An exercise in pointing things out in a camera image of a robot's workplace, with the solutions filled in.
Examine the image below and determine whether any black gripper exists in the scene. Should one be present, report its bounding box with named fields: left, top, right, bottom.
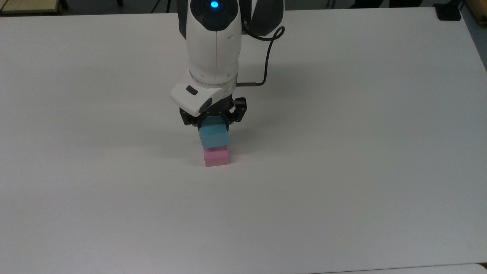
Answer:
left=179, top=94, right=247, bottom=132

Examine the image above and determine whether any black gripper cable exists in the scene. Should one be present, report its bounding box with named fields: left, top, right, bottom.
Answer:
left=237, top=23, right=286, bottom=88

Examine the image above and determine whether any pink cube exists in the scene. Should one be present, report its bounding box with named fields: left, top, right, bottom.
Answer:
left=203, top=145, right=231, bottom=167

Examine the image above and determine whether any black clamp block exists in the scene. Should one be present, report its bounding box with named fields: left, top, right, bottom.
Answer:
left=434, top=2, right=463, bottom=21

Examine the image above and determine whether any wooden furniture edge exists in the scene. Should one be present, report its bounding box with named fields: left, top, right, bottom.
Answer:
left=464, top=0, right=487, bottom=25

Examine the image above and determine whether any blue cube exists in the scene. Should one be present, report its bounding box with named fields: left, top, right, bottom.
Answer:
left=199, top=116, right=230, bottom=150

